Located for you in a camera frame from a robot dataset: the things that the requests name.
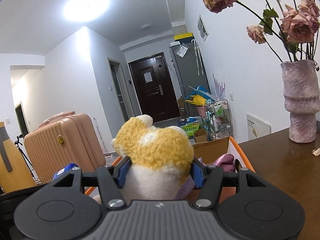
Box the dark brown entrance door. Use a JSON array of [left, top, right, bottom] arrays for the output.
[[129, 53, 180, 122]]

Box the yellow thermos jug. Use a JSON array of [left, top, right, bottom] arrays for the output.
[[0, 121, 36, 193]]

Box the red cardboard box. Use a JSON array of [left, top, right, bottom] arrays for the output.
[[84, 136, 256, 205]]

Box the pink textured vase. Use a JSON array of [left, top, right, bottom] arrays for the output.
[[280, 60, 319, 144]]

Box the pink satin ribbon cloth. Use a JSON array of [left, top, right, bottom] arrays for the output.
[[213, 153, 236, 172]]

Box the dried pink rose bouquet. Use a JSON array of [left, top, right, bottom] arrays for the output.
[[203, 0, 319, 62]]

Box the purple burlap pouch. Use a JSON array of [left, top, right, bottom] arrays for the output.
[[175, 176, 195, 200]]

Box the grey refrigerator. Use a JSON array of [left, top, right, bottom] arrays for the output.
[[169, 39, 211, 118]]

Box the yellow black box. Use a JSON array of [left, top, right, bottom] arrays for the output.
[[174, 33, 194, 41]]

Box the blue tissue pack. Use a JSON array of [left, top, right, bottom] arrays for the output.
[[52, 163, 80, 180]]

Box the metal storage trolley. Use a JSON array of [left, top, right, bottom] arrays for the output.
[[204, 99, 233, 140]]

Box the yellow white plush toy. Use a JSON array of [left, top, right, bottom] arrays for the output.
[[111, 115, 194, 203]]

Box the pink ribbed suitcase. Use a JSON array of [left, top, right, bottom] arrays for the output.
[[24, 112, 106, 183]]

